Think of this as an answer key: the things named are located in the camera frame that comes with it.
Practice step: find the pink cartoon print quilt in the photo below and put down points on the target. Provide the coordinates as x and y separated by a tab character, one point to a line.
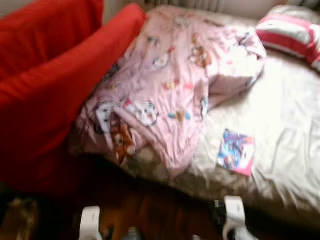
170	80

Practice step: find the white wall radiator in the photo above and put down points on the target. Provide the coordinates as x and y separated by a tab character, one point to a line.
190	4

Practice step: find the beige pillow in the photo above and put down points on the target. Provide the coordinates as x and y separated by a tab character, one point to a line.
295	10

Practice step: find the colourful blue pink book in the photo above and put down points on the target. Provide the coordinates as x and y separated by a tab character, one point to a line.
236	152

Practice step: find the bed with beige sheet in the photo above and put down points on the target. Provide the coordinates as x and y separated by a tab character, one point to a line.
280	130

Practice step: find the red white blue striped pillow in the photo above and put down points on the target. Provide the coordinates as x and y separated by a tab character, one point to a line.
290	35

